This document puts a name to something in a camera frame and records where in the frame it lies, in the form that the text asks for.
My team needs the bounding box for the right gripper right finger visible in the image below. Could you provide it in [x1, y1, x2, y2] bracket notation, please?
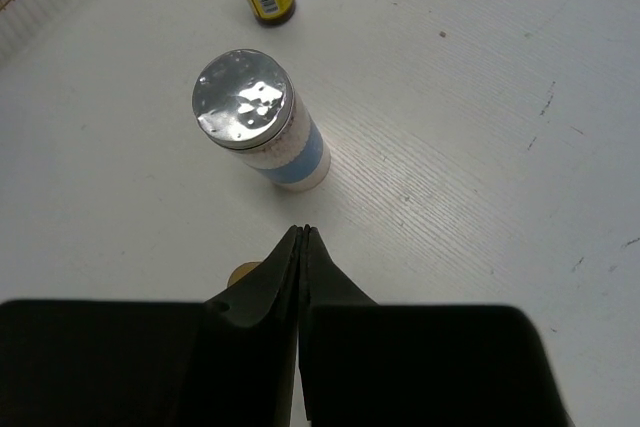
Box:
[299, 227, 570, 426]

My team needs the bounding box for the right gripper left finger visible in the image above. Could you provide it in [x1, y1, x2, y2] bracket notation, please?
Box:
[1, 226, 303, 426]

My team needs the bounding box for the white jar foil lid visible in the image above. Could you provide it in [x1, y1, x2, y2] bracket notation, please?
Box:
[192, 49, 331, 192]

